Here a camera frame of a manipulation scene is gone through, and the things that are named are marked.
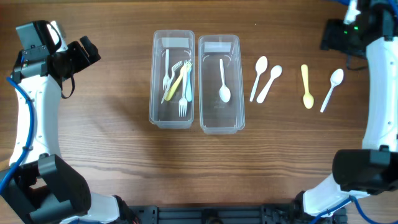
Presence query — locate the yellow plastic spoon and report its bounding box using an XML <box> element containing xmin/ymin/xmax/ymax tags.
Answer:
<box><xmin>301</xmin><ymin>64</ymin><xmax>314</xmax><ymax>109</ymax></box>

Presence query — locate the wide white plastic spoon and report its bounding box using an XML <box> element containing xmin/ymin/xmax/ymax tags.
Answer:
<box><xmin>256</xmin><ymin>65</ymin><xmax>282</xmax><ymax>103</ymax></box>

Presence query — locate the slanted white plastic fork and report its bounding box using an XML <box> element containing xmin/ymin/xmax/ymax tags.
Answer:
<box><xmin>163</xmin><ymin>49</ymin><xmax>170</xmax><ymax>91</ymax></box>

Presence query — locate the yellow plastic fork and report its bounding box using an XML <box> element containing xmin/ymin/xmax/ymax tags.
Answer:
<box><xmin>165</xmin><ymin>63</ymin><xmax>192</xmax><ymax>101</ymax></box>

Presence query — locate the white spoon bowl down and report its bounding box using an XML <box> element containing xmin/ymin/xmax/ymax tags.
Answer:
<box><xmin>219</xmin><ymin>59</ymin><xmax>231</xmax><ymax>103</ymax></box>

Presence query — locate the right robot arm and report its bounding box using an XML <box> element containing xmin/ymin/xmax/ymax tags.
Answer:
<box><xmin>285</xmin><ymin>0</ymin><xmax>397</xmax><ymax>223</ymax></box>

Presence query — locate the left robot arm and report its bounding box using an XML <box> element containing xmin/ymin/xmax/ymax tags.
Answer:
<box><xmin>1</xmin><ymin>20</ymin><xmax>140</xmax><ymax>223</ymax></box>

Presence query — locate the left clear plastic container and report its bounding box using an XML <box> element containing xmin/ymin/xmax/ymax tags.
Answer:
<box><xmin>149</xmin><ymin>30</ymin><xmax>195</xmax><ymax>129</ymax></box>

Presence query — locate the clear plastic container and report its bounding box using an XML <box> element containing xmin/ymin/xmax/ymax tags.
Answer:
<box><xmin>198</xmin><ymin>34</ymin><xmax>245</xmax><ymax>134</ymax></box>
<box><xmin>149</xmin><ymin>30</ymin><xmax>195</xmax><ymax>129</ymax></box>

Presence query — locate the right clear plastic container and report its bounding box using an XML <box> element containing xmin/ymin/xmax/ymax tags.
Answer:
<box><xmin>198</xmin><ymin>34</ymin><xmax>245</xmax><ymax>134</ymax></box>

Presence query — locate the cream plastic spoon leftmost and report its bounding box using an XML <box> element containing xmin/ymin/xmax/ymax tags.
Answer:
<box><xmin>249</xmin><ymin>56</ymin><xmax>268</xmax><ymax>102</ymax></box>

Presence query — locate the left blue cable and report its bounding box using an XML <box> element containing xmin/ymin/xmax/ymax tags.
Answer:
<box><xmin>0</xmin><ymin>54</ymin><xmax>35</xmax><ymax>195</ymax></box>

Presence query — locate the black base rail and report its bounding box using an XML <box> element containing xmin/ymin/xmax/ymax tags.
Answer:
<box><xmin>124</xmin><ymin>203</ymin><xmax>348</xmax><ymax>224</ymax></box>

